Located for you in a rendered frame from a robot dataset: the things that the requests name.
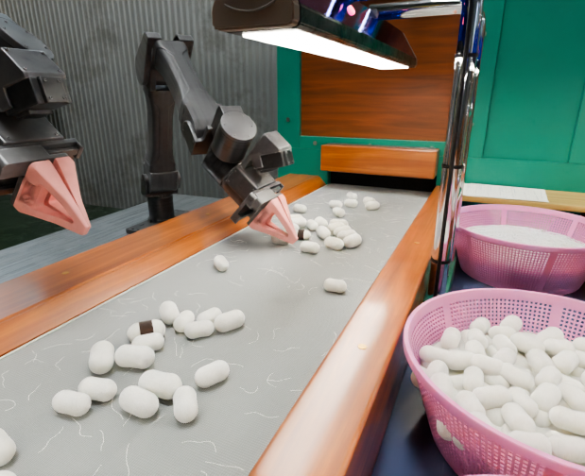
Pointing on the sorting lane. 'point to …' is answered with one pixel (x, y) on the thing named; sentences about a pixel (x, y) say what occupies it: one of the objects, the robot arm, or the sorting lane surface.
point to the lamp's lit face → (323, 48)
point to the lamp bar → (317, 25)
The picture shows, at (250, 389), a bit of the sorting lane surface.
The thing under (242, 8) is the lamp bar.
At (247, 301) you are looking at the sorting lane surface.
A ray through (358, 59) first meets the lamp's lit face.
